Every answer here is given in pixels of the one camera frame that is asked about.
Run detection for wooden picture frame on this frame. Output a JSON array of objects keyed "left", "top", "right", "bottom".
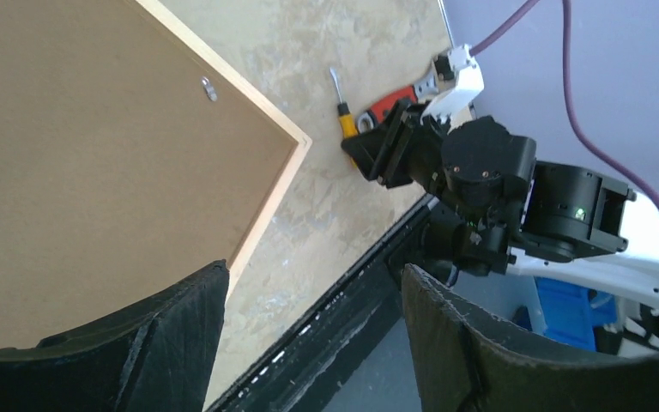
[{"left": 0, "top": 1, "right": 311, "bottom": 348}]

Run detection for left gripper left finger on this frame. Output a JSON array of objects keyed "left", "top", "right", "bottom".
[{"left": 0, "top": 260, "right": 229, "bottom": 411}]

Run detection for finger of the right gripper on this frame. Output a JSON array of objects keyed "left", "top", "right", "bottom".
[{"left": 341, "top": 105, "right": 409, "bottom": 182}]

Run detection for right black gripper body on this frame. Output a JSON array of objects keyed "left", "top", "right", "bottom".
[{"left": 383, "top": 100, "right": 452, "bottom": 188}]

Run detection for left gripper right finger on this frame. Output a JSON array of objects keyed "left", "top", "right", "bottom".
[{"left": 402, "top": 264, "right": 659, "bottom": 411}]

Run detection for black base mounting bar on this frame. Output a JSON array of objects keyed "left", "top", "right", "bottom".
[{"left": 208, "top": 195, "right": 438, "bottom": 411}]

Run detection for red handled adjustable wrench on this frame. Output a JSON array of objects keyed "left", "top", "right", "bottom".
[{"left": 358, "top": 68, "right": 441, "bottom": 133}]

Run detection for yellow handled screwdriver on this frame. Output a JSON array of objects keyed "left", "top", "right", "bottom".
[{"left": 329, "top": 67, "right": 359, "bottom": 139}]

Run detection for blue plastic bin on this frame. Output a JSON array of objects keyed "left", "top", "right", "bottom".
[{"left": 512, "top": 277, "right": 619, "bottom": 352}]

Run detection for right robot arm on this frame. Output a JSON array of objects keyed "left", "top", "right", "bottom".
[{"left": 342, "top": 101, "right": 659, "bottom": 310}]

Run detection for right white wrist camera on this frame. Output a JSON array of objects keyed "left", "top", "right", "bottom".
[{"left": 421, "top": 44, "right": 484, "bottom": 124}]

